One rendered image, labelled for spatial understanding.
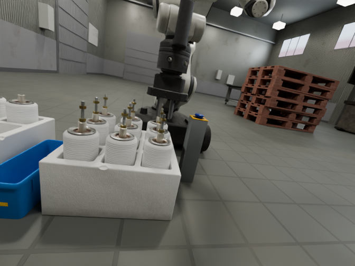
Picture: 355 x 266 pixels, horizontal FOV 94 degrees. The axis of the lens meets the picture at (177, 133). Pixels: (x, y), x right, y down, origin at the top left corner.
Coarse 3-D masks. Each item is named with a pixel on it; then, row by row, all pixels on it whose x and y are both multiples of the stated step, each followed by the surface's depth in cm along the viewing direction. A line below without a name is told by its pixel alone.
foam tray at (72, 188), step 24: (48, 168) 44; (72, 168) 45; (96, 168) 46; (120, 168) 47; (144, 168) 50; (48, 192) 46; (72, 192) 47; (96, 192) 48; (120, 192) 49; (144, 192) 51; (168, 192) 52; (96, 216) 51; (120, 216) 52; (144, 216) 53; (168, 216) 55
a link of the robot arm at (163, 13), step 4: (160, 4) 43; (164, 4) 40; (168, 4) 41; (160, 8) 41; (164, 8) 40; (168, 8) 40; (160, 12) 40; (164, 12) 40; (168, 12) 40; (160, 16) 40; (164, 16) 40; (168, 16) 40; (160, 20) 41; (164, 20) 40; (168, 20) 41; (156, 24) 48; (160, 24) 41; (164, 24) 41; (160, 28) 42; (164, 28) 42; (160, 32) 44; (164, 32) 43
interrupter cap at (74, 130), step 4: (68, 128) 49; (72, 128) 50; (76, 128) 50; (88, 128) 52; (92, 128) 53; (68, 132) 47; (72, 132) 46; (76, 132) 47; (80, 132) 48; (84, 132) 49; (88, 132) 49; (92, 132) 49
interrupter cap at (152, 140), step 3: (150, 138) 54; (153, 138) 55; (156, 138) 56; (165, 138) 57; (150, 141) 51; (153, 141) 52; (156, 141) 53; (165, 141) 54; (168, 141) 55; (153, 144) 51; (156, 144) 50; (159, 144) 51; (162, 144) 52; (165, 144) 52; (168, 144) 52
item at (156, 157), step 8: (144, 144) 53; (152, 144) 51; (144, 152) 53; (152, 152) 50; (160, 152) 50; (168, 152) 52; (144, 160) 53; (152, 160) 51; (160, 160) 51; (168, 160) 53; (160, 168) 52; (168, 168) 55
